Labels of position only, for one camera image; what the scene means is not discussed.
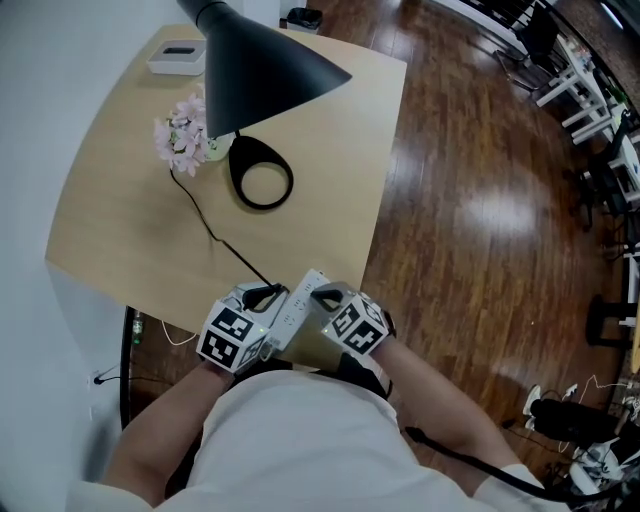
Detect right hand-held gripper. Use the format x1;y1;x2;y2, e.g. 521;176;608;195
309;281;397;358

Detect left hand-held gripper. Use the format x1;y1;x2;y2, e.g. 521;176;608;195
196;282;290;376

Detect white power strip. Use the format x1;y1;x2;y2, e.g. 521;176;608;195
276;268;330;352

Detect black lamp cord with plug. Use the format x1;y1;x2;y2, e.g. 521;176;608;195
168;168;286;294

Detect black desk lamp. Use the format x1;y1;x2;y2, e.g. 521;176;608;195
175;0;354;211

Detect person's right forearm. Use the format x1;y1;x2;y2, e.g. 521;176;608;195
372;339;517;497

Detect person's left forearm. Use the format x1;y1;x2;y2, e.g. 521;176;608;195
102;358;237;507

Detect person's black trousers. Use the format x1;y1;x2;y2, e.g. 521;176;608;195
234;351;395;402

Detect green plastic bottle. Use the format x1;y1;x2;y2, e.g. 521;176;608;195
130;309;147;348

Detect person's white shirt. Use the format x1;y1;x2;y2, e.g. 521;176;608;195
64;368;569;512

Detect pink flowers in white pot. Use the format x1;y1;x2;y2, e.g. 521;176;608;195
152;92;236;177

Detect white tissue box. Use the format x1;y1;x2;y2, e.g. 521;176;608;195
146;38;208;77

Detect black trash bin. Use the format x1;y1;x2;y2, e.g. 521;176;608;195
285;6;322;35

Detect black slatted chair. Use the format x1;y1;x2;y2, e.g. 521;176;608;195
493;0;562;94

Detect cream thin cable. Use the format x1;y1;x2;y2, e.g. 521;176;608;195
159;318;200;347

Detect thick black cable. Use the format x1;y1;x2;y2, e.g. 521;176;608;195
403;424;640;502

